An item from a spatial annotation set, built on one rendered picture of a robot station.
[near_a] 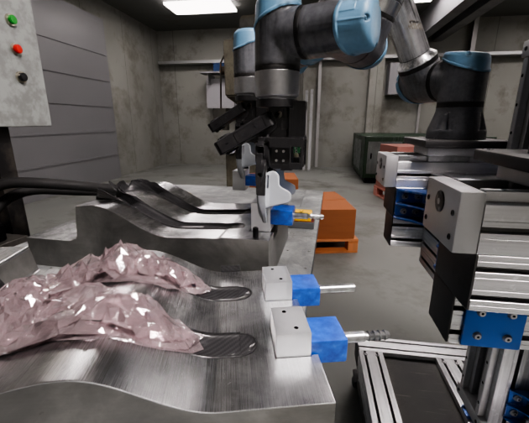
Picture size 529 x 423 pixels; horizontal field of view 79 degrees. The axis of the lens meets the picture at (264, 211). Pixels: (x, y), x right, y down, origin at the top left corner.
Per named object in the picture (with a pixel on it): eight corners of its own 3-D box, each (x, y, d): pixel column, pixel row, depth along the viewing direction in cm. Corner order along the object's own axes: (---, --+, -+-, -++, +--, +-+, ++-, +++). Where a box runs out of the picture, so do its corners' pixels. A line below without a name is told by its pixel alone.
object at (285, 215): (323, 227, 62) (325, 199, 61) (322, 235, 57) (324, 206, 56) (257, 222, 65) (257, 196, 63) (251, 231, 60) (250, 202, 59)
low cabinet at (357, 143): (446, 170, 743) (451, 133, 721) (489, 186, 558) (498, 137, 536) (350, 169, 775) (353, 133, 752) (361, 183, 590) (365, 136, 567)
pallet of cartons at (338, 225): (220, 255, 273) (217, 180, 255) (241, 222, 360) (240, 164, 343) (361, 263, 258) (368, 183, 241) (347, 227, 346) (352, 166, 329)
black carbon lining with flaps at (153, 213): (259, 217, 76) (259, 177, 73) (240, 241, 60) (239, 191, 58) (126, 209, 82) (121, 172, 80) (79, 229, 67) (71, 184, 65)
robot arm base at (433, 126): (470, 137, 99) (476, 103, 97) (496, 140, 85) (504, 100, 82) (418, 137, 102) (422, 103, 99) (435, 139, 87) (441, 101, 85)
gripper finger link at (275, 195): (289, 225, 55) (291, 170, 54) (254, 223, 56) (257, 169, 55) (290, 224, 58) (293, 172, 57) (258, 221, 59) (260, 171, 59)
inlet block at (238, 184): (281, 188, 92) (282, 169, 90) (279, 192, 87) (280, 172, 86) (237, 186, 94) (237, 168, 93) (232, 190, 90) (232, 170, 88)
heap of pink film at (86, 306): (212, 279, 48) (210, 230, 46) (201, 367, 31) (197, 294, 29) (26, 288, 46) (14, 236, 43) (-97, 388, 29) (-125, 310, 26)
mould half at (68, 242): (287, 238, 82) (289, 185, 78) (268, 288, 57) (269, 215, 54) (112, 226, 92) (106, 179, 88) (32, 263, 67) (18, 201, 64)
